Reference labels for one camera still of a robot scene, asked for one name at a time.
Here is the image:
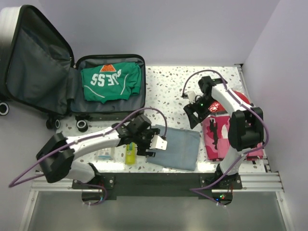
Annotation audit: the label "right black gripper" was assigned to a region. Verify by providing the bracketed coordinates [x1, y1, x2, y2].
[184, 96, 216, 129]

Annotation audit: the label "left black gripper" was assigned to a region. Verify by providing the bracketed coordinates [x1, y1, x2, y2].
[133, 128, 160, 156]

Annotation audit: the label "pink camouflage pants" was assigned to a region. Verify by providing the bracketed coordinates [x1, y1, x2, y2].
[201, 114, 265, 161]

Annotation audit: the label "light blue jeans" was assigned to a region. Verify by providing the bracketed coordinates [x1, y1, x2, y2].
[146, 128, 200, 171]

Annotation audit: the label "red item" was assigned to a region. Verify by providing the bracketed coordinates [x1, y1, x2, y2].
[209, 90, 252, 114]

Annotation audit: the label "green Guess shirt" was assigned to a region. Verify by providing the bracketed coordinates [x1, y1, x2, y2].
[81, 62, 142, 103]

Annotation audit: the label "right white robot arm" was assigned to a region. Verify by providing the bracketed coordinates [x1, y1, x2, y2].
[182, 76, 269, 189]

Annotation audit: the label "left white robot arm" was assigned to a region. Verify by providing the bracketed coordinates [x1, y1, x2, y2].
[36, 115, 167, 189]

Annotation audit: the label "yellow plastic bottle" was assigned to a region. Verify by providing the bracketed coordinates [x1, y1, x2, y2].
[125, 142, 136, 165]

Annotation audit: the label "clear packet of wipes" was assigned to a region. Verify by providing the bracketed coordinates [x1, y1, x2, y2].
[96, 147, 115, 160]

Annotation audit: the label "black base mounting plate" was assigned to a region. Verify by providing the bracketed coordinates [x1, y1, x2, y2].
[72, 172, 241, 205]

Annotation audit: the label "black open suitcase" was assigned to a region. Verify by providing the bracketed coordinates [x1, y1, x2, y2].
[0, 5, 146, 129]

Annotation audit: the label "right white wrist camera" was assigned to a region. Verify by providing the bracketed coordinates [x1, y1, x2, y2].
[182, 91, 197, 103]

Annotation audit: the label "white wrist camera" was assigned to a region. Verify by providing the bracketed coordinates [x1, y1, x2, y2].
[182, 91, 197, 103]
[150, 135, 167, 151]

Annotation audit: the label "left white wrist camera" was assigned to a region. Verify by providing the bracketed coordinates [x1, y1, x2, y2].
[150, 135, 167, 151]

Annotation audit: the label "aluminium frame rail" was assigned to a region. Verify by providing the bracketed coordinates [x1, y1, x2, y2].
[18, 156, 75, 231]

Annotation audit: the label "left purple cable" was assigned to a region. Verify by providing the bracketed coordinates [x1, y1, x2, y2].
[8, 107, 169, 206]

